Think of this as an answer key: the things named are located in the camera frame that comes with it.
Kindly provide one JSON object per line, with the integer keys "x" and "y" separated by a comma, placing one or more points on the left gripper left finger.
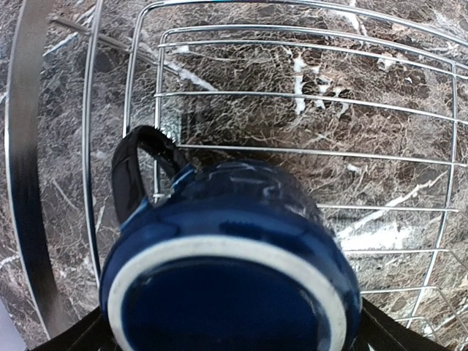
{"x": 90, "y": 333}

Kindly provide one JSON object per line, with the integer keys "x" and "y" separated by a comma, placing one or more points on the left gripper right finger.
{"x": 378, "y": 331}

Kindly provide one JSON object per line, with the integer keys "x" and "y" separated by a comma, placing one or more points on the dark blue ceramic mug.
{"x": 231, "y": 257}

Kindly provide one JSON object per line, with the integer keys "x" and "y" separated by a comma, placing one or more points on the wire dish rack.
{"x": 365, "y": 102}

